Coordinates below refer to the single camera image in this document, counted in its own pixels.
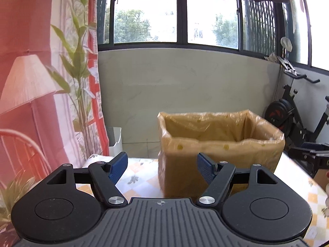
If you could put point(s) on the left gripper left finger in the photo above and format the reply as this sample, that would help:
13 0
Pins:
70 201

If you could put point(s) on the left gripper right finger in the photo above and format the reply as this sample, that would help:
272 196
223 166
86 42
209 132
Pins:
250 205

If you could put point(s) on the printed room backdrop curtain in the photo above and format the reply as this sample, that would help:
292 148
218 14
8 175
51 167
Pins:
51 110

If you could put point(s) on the cardboard box with plastic liner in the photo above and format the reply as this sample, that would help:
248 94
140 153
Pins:
241 138

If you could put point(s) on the black exercise bike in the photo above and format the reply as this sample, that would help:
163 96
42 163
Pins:
300 143

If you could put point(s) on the white bin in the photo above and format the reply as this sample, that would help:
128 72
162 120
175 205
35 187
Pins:
115 140

